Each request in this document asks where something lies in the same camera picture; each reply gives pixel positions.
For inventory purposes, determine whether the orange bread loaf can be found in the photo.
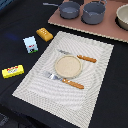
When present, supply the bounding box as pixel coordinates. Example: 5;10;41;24
36;28;53;41

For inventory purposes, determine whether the round wooden plate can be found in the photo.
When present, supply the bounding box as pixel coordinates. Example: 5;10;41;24
55;55;82;78

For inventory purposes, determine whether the yellow butter box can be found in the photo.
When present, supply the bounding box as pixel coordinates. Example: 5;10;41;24
2;65;24;78

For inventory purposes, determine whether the knife with wooden handle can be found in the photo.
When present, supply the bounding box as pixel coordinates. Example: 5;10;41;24
57;49;97;63

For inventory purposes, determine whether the dark grey frying pan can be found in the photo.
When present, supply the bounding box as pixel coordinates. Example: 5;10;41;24
45;1;80;19

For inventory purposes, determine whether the cream white bowl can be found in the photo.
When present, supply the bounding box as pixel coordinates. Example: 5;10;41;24
116;4;128;30

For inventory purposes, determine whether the fork with wooden handle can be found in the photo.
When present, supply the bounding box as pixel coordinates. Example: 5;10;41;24
43;71;84;89

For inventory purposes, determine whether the dark grey cooking pot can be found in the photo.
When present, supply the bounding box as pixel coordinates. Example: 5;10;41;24
82;0;107;25

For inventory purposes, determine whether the beige woven placemat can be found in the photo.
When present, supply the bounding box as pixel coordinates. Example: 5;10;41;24
13;31;113;128

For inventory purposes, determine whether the light blue milk carton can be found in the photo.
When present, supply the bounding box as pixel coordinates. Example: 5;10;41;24
23;36;38;53

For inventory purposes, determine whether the brown serving tray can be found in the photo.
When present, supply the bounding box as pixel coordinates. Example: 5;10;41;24
48;0;128;43

